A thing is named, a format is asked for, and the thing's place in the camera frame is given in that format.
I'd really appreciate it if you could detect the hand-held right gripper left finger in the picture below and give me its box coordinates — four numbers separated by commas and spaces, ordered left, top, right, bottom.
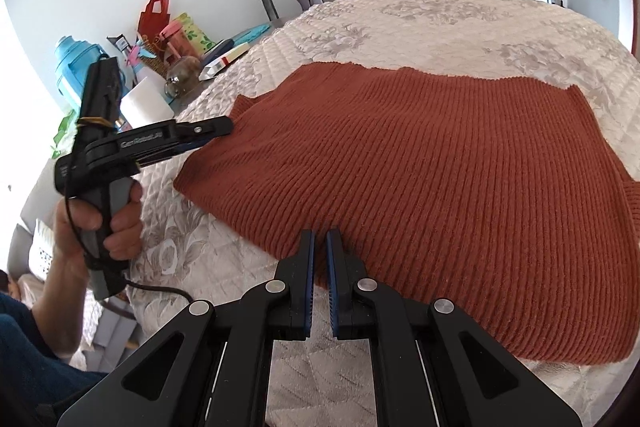
56, 229, 317, 427

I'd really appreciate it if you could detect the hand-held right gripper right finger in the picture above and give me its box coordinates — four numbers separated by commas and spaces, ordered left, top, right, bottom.
325, 229, 583, 427

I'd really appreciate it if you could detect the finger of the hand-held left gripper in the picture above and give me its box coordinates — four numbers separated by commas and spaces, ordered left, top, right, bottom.
170, 116, 235, 152

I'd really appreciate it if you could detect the rust orange knit sweater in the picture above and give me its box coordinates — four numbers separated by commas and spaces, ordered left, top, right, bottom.
174, 62, 640, 364

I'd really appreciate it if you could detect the person's left forearm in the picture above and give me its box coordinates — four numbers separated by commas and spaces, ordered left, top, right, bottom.
40, 249, 96, 303

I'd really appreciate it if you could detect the person's left hand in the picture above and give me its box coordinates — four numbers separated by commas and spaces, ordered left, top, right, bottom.
52, 181, 144, 280

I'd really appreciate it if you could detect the round glass jar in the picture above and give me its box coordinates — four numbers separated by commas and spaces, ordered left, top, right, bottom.
164, 56, 204, 100

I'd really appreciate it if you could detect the white paper roll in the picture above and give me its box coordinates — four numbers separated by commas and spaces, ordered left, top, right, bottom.
120, 77, 174, 128

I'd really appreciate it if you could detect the long white carton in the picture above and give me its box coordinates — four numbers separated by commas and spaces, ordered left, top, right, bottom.
199, 42, 251, 81

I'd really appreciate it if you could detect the dark blue box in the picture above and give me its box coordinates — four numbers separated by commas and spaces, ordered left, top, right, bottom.
202, 38, 236, 62

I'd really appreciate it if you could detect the blue thermos jug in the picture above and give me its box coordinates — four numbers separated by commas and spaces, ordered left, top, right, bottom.
54, 36, 112, 114

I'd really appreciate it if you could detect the green printed bag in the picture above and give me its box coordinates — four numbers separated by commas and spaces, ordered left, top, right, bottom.
172, 13, 217, 56

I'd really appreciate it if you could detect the teal crochet doily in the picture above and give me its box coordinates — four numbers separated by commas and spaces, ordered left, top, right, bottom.
231, 23, 274, 46

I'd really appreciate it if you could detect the patterned cushion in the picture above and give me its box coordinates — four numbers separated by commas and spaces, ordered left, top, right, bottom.
27, 219, 57, 281

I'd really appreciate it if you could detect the red tote bag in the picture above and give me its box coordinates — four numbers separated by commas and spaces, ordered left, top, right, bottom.
137, 0, 174, 44

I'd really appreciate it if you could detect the person's blue jeans leg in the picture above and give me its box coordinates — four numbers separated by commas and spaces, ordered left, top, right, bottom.
0, 292, 108, 414

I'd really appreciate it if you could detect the white quilted blanket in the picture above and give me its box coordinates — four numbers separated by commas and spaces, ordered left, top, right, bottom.
70, 0, 640, 427

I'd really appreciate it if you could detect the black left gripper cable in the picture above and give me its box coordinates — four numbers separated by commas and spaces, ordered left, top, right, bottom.
64, 194, 194, 304

